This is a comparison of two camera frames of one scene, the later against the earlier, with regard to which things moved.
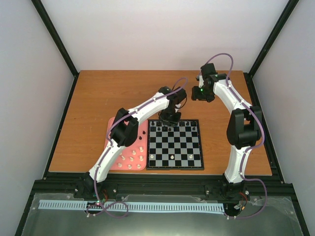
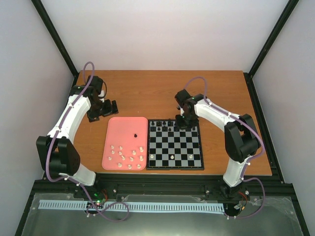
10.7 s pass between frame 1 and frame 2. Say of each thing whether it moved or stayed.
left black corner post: stayed
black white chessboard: stayed
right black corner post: stayed
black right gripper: moved
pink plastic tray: stayed
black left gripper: moved
